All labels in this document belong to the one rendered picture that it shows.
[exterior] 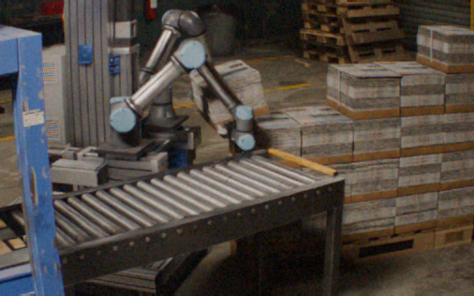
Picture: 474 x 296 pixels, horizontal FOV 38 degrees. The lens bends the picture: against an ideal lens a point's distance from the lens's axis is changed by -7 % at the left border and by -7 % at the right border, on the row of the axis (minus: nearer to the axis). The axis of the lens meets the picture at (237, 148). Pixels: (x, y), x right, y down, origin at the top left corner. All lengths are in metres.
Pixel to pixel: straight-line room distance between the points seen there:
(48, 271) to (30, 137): 0.41
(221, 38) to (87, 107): 7.23
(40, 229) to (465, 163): 2.81
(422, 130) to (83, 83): 1.84
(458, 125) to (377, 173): 0.58
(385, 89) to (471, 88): 0.58
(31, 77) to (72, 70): 1.72
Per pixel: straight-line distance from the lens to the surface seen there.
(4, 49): 1.98
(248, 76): 3.69
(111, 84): 3.67
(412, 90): 4.02
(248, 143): 3.40
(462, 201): 4.41
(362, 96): 3.89
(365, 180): 4.02
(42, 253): 2.16
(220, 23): 10.80
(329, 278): 3.23
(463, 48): 4.15
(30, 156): 2.06
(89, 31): 3.65
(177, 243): 2.63
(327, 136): 3.86
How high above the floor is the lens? 1.78
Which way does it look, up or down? 16 degrees down
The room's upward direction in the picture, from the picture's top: 1 degrees counter-clockwise
